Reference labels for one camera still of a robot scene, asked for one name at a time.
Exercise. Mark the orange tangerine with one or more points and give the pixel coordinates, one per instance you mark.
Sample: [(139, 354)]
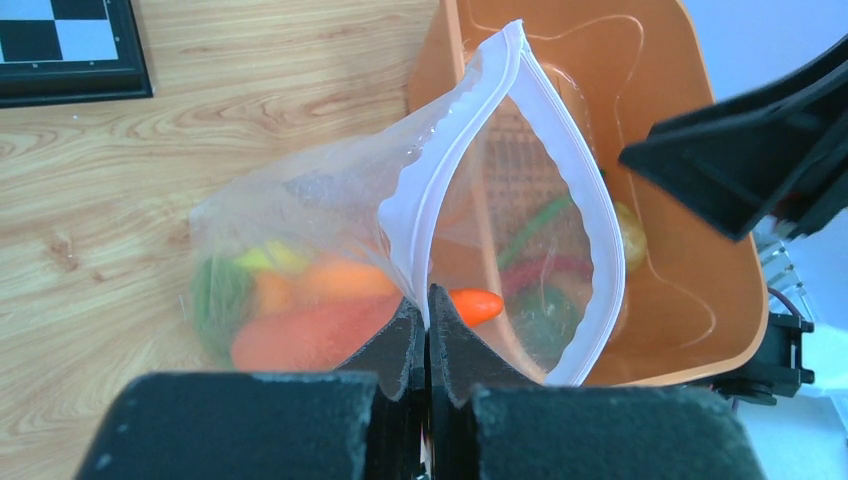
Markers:
[(342, 279), (273, 293)]

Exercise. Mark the clear zip top bag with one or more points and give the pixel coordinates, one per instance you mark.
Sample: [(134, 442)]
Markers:
[(382, 199)]

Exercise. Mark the black grey chessboard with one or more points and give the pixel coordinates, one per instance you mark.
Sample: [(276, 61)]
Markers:
[(77, 51)]

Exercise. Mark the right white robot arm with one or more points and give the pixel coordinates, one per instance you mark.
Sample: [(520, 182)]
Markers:
[(795, 358)]

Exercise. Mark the green leafy toy vegetable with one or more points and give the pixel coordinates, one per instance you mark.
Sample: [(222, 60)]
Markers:
[(221, 292)]

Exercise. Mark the orange toy carrot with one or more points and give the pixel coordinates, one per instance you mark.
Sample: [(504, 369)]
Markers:
[(309, 339)]

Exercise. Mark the red chili pepper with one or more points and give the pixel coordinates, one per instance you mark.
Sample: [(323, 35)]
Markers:
[(543, 270)]

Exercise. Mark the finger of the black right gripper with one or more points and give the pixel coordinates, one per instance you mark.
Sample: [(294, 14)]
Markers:
[(780, 151)]

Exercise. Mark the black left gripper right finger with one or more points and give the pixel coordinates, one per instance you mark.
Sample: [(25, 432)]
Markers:
[(490, 422)]

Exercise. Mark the orange plastic basket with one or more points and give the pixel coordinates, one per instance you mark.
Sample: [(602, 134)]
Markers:
[(619, 66)]

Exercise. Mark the yellow toy banana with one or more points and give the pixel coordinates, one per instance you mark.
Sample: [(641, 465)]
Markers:
[(273, 255)]

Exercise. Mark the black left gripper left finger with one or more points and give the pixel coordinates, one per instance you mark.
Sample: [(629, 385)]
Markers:
[(360, 421)]

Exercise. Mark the green chili pepper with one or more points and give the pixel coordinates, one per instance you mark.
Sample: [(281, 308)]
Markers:
[(544, 216)]

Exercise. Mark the brown potato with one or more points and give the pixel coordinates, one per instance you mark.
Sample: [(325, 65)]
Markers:
[(633, 235)]

